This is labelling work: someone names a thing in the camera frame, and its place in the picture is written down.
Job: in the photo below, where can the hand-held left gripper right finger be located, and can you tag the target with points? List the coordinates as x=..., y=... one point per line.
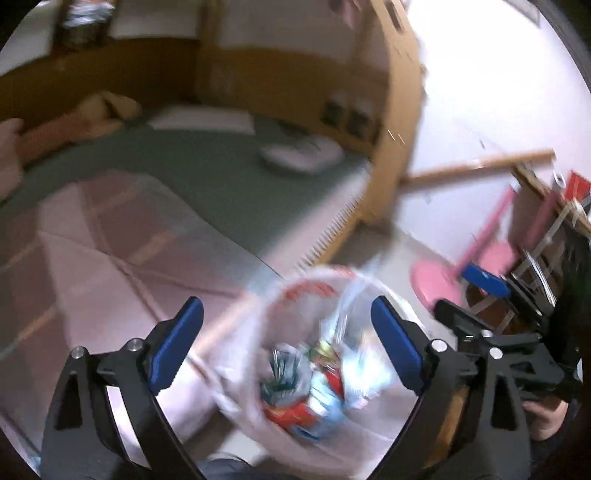
x=397, y=346

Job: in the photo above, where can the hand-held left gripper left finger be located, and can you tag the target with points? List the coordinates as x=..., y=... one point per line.
x=178, y=341

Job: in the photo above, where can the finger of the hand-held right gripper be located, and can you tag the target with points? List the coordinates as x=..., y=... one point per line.
x=485, y=279
x=459, y=321

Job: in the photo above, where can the bin with white bag liner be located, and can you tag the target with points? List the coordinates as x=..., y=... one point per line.
x=295, y=318

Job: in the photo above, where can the red snack packet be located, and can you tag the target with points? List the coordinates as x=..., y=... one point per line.
x=300, y=413

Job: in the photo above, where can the person's right hand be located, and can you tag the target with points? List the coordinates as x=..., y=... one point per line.
x=547, y=417

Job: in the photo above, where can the pink plastic stool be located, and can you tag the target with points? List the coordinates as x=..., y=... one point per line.
x=438, y=281

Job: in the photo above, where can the cluttered storage rack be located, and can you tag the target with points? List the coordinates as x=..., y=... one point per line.
x=554, y=240

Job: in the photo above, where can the wooden stick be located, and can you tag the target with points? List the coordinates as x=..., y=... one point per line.
x=475, y=168

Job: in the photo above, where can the pink grey striped blanket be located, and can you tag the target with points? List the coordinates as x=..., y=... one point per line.
x=92, y=258

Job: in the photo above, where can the green bed sheet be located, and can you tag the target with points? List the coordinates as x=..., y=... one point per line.
x=138, y=152

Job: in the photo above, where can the white flat paper sheet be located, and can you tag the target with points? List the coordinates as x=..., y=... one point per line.
x=203, y=119

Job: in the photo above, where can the striped plush rabbit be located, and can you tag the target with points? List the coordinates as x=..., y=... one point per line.
x=92, y=115

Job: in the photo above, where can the pink pillow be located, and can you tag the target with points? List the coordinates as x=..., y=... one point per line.
x=9, y=157

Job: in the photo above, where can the pink hanging cloth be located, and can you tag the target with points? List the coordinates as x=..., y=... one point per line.
x=346, y=9

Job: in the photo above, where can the pile of items on shelf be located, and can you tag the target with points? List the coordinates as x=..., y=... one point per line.
x=83, y=21

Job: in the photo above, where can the wooden bunk bed frame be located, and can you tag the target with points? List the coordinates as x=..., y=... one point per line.
x=397, y=92

